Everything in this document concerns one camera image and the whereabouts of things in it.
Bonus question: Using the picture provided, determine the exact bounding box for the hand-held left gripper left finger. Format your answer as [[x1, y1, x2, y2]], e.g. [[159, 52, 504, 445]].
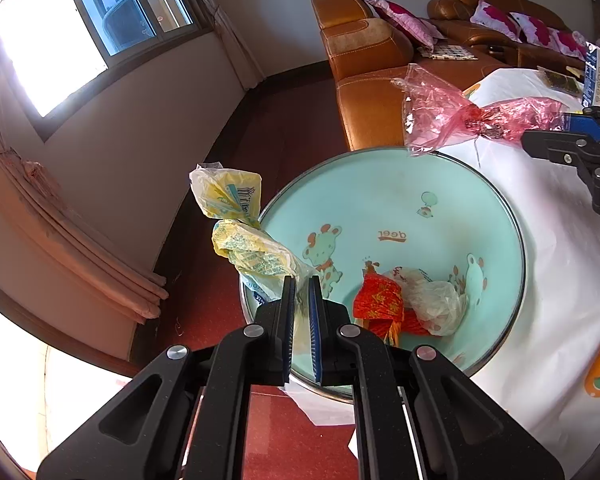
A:
[[36, 275, 298, 480]]

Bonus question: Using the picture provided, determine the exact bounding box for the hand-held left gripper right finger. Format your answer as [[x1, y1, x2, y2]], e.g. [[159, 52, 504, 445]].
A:
[[307, 275, 566, 480]]

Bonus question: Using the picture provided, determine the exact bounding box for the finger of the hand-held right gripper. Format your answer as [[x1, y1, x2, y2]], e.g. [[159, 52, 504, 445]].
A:
[[562, 101, 600, 142], [522, 130, 600, 222]]

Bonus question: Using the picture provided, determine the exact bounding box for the white yellow printed plastic bag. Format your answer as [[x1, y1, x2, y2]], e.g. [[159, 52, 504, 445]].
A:
[[189, 161, 321, 311]]

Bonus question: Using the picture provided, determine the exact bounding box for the pink transparent plastic bag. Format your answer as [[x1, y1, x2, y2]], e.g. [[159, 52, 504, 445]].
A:
[[391, 63, 571, 158]]

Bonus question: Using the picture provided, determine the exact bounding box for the teal cartoon trash bin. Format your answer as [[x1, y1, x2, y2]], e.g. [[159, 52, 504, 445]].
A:
[[240, 146, 527, 403]]

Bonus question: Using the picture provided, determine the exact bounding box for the dark seaweed snack packet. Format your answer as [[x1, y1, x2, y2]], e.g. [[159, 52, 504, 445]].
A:
[[536, 67, 586, 96]]

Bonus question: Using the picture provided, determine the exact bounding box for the red printed snack wrapper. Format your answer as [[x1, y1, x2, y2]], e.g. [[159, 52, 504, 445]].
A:
[[352, 271, 431, 346]]

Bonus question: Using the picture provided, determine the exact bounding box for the translucent plastic sheet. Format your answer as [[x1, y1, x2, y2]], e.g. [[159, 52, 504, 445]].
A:
[[282, 380, 361, 461]]

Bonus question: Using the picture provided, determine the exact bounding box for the white magenta printed cushion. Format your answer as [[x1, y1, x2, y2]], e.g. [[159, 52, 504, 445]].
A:
[[470, 0, 523, 43], [510, 11, 561, 47], [550, 29, 588, 61]]

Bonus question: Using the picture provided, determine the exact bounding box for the white orange-printed tablecloth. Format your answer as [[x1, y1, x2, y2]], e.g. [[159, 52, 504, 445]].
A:
[[347, 66, 600, 478]]

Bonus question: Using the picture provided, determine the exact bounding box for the white crumpled plastic bag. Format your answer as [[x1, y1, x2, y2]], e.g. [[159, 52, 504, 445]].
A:
[[382, 266, 470, 337]]

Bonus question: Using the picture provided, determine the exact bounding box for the checked cloth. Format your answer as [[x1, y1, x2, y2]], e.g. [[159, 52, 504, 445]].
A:
[[419, 42, 480, 62]]

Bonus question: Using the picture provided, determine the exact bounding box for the brown leather three-seat sofa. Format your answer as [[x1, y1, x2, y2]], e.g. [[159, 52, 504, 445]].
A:
[[426, 0, 600, 73]]

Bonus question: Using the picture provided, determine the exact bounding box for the pink floral cushion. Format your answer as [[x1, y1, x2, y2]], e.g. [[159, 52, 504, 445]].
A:
[[362, 0, 446, 52]]

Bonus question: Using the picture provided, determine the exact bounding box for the brown leather chaise sofa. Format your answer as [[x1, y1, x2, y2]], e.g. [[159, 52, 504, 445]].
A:
[[311, 0, 513, 152]]

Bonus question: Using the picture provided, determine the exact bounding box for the pink tied curtain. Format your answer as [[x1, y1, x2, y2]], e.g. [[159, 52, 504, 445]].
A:
[[0, 40, 170, 325]]

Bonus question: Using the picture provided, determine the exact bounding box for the pale narrow curtain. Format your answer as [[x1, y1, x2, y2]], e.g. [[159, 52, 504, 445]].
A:
[[172, 0, 268, 92]]

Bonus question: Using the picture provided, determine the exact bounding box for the sliding window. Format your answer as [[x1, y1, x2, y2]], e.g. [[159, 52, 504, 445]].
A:
[[0, 0, 216, 143]]

